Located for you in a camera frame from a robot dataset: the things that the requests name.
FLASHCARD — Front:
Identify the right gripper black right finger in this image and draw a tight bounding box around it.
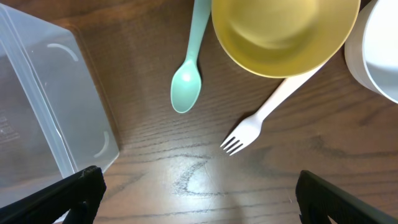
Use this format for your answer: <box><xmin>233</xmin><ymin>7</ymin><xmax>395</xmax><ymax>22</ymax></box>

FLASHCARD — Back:
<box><xmin>295</xmin><ymin>170</ymin><xmax>397</xmax><ymax>224</ymax></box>

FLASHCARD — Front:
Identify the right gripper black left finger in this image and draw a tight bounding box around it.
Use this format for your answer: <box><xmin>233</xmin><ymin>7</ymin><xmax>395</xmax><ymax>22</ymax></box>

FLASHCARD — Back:
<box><xmin>1</xmin><ymin>166</ymin><xmax>106</xmax><ymax>224</ymax></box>

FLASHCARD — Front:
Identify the grey plastic bowl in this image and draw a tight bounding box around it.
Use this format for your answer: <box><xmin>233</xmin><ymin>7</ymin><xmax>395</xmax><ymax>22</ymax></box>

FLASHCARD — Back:
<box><xmin>345</xmin><ymin>0</ymin><xmax>397</xmax><ymax>103</ymax></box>

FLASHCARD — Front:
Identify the yellow plastic bowl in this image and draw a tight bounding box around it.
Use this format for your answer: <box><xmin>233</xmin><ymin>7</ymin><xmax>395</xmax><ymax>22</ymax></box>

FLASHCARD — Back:
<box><xmin>211</xmin><ymin>0</ymin><xmax>361</xmax><ymax>78</ymax></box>

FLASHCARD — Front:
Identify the clear plastic container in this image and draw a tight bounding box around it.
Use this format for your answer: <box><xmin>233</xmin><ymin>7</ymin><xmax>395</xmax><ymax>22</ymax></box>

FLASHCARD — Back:
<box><xmin>1</xmin><ymin>5</ymin><xmax>119</xmax><ymax>206</ymax></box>

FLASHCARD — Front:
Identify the pink plastic fork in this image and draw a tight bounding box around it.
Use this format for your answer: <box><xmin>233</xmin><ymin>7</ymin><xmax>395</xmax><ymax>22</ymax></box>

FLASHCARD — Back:
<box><xmin>220</xmin><ymin>65</ymin><xmax>323</xmax><ymax>156</ymax></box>

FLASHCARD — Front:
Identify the mint green plastic spoon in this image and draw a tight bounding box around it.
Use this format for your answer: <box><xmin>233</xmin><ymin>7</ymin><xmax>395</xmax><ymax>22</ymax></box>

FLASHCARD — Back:
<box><xmin>170</xmin><ymin>0</ymin><xmax>211</xmax><ymax>113</ymax></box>

